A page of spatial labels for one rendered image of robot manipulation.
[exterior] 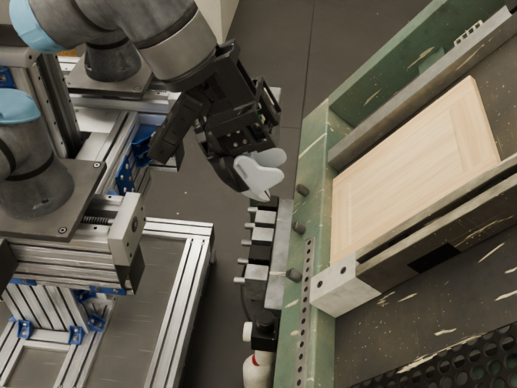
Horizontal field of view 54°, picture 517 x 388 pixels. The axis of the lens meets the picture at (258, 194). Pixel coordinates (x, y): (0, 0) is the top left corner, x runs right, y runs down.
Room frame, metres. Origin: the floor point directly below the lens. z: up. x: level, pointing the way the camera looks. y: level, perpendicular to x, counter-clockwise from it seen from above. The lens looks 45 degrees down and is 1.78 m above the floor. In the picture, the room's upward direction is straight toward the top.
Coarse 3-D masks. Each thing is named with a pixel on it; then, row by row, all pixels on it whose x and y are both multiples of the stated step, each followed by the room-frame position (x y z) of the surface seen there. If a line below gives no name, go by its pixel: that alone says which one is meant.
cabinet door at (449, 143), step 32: (448, 96) 0.91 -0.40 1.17; (480, 96) 0.86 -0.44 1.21; (416, 128) 0.89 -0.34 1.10; (448, 128) 0.82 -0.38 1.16; (480, 128) 0.75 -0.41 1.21; (384, 160) 0.87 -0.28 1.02; (416, 160) 0.80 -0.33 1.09; (448, 160) 0.73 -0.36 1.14; (480, 160) 0.68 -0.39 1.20; (352, 192) 0.85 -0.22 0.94; (384, 192) 0.78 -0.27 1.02; (416, 192) 0.71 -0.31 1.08; (448, 192) 0.65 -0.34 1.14; (352, 224) 0.75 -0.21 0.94; (384, 224) 0.69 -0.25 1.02
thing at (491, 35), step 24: (504, 24) 0.96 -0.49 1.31; (456, 48) 1.01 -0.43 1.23; (480, 48) 0.96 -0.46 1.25; (432, 72) 0.99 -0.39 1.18; (456, 72) 0.97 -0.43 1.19; (408, 96) 0.99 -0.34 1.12; (432, 96) 0.97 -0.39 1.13; (384, 120) 0.99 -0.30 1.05; (336, 144) 1.04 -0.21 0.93; (360, 144) 0.99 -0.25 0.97; (336, 168) 1.00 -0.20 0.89
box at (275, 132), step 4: (264, 88) 1.31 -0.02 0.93; (272, 88) 1.31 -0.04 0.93; (276, 88) 1.31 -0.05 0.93; (280, 88) 1.31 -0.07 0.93; (272, 92) 1.29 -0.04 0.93; (276, 92) 1.29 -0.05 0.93; (280, 92) 1.29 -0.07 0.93; (276, 96) 1.27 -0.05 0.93; (280, 96) 1.28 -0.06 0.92; (280, 100) 1.28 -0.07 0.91; (272, 104) 1.23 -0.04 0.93; (280, 104) 1.29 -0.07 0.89; (280, 112) 1.30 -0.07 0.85; (280, 116) 1.31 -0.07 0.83; (272, 128) 1.20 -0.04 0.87; (276, 128) 1.20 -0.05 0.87; (272, 132) 1.20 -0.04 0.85; (276, 132) 1.20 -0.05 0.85; (272, 136) 1.20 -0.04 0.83; (276, 136) 1.20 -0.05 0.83; (276, 140) 1.20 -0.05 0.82; (276, 144) 1.20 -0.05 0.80; (276, 148) 1.20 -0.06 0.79
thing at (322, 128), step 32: (320, 128) 1.17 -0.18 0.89; (352, 128) 1.22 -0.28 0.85; (320, 160) 1.02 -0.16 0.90; (320, 192) 0.89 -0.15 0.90; (320, 224) 0.78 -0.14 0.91; (288, 256) 0.76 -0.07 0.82; (320, 256) 0.69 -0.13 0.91; (288, 288) 0.66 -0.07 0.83; (288, 320) 0.57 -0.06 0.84; (320, 320) 0.54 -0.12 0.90; (288, 352) 0.50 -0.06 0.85; (320, 352) 0.47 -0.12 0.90; (288, 384) 0.43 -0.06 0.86; (320, 384) 0.41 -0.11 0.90
